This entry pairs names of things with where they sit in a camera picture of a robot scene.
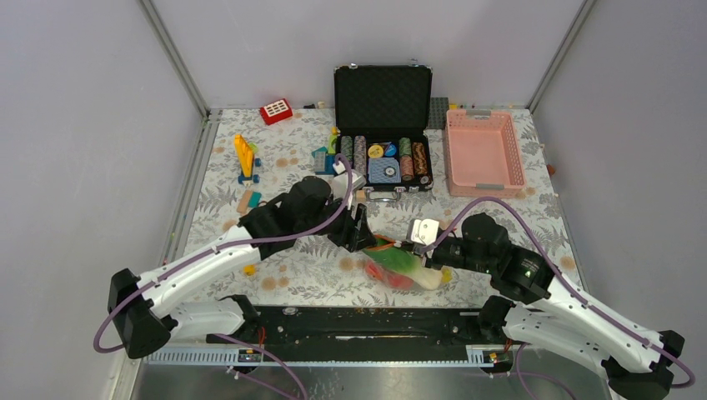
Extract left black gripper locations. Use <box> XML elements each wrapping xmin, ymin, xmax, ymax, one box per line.
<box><xmin>298</xmin><ymin>191</ymin><xmax>377</xmax><ymax>252</ymax></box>

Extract yellow toy banana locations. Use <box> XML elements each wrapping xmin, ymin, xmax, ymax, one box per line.
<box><xmin>441</xmin><ymin>267</ymin><xmax>454</xmax><ymax>283</ymax></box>

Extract green white bok choy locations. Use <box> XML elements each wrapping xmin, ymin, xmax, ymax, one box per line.
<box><xmin>365</xmin><ymin>242</ymin><xmax>445</xmax><ymax>292</ymax></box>

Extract clear orange-zip bag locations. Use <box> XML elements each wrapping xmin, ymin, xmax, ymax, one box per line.
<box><xmin>362</xmin><ymin>233</ymin><xmax>453</xmax><ymax>293</ymax></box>

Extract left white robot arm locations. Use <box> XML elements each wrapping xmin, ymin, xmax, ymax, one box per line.
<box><xmin>99</xmin><ymin>172</ymin><xmax>377</xmax><ymax>359</ymax></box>

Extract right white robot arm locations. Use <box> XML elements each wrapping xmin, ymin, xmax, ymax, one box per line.
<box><xmin>407</xmin><ymin>213</ymin><xmax>684</xmax><ymax>399</ymax></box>

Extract teal blue block stack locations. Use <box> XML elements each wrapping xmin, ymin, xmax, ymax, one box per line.
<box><xmin>312</xmin><ymin>147</ymin><xmax>336</xmax><ymax>176</ymax></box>

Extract wooden teal toy blocks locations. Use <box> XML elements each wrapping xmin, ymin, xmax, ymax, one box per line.
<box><xmin>236</xmin><ymin>189</ymin><xmax>262</xmax><ymax>215</ymax></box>

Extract green yellow toy figure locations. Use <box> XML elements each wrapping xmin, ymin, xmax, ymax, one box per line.
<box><xmin>328</xmin><ymin>127</ymin><xmax>339</xmax><ymax>155</ymax></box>

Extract floral table mat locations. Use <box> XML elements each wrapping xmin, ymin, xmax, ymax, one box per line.
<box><xmin>185</xmin><ymin>109</ymin><xmax>581</xmax><ymax>308</ymax></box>

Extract yellow blue toy cart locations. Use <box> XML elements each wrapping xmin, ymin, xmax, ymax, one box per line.
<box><xmin>233</xmin><ymin>135</ymin><xmax>262</xmax><ymax>186</ymax></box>

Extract small yellow toy piece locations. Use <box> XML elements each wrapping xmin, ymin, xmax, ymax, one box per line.
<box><xmin>243</xmin><ymin>265</ymin><xmax>257</xmax><ymax>276</ymax></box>

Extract pink plastic basket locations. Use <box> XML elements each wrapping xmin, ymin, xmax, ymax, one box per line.
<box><xmin>443</xmin><ymin>109</ymin><xmax>527</xmax><ymax>198</ymax></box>

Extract red white toy block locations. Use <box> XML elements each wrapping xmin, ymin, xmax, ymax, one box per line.
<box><xmin>259</xmin><ymin>98</ymin><xmax>293</xmax><ymax>126</ymax></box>

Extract black poker chip case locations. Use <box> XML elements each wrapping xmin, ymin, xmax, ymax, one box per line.
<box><xmin>333</xmin><ymin>64</ymin><xmax>434</xmax><ymax>193</ymax></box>

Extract grey building baseplate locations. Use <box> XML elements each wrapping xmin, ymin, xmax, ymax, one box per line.
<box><xmin>427</xmin><ymin>97</ymin><xmax>449</xmax><ymax>130</ymax></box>

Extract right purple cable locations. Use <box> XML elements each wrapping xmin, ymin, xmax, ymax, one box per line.
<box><xmin>425</xmin><ymin>196</ymin><xmax>697</xmax><ymax>400</ymax></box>

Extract purple cable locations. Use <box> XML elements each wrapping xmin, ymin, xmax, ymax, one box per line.
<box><xmin>425</xmin><ymin>196</ymin><xmax>697</xmax><ymax>400</ymax></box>
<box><xmin>93</xmin><ymin>153</ymin><xmax>356</xmax><ymax>400</ymax></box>

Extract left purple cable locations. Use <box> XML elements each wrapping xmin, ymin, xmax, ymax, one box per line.
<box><xmin>93</xmin><ymin>153</ymin><xmax>356</xmax><ymax>400</ymax></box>

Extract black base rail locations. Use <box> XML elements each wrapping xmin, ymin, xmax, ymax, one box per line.
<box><xmin>206</xmin><ymin>295</ymin><xmax>515</xmax><ymax>365</ymax></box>

